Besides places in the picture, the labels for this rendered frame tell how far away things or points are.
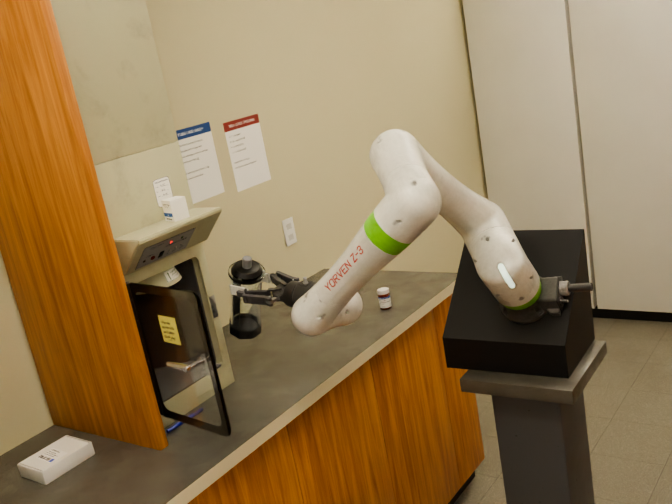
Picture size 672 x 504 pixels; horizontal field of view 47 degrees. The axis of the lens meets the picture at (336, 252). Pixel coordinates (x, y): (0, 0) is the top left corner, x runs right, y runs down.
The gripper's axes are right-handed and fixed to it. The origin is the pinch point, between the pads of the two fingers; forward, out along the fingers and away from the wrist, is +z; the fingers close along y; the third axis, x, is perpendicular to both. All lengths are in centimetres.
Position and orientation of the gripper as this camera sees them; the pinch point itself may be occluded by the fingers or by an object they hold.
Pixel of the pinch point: (247, 283)
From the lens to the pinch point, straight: 230.4
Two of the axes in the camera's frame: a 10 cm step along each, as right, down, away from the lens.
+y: -5.8, 4.2, -7.0
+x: 1.4, 9.0, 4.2
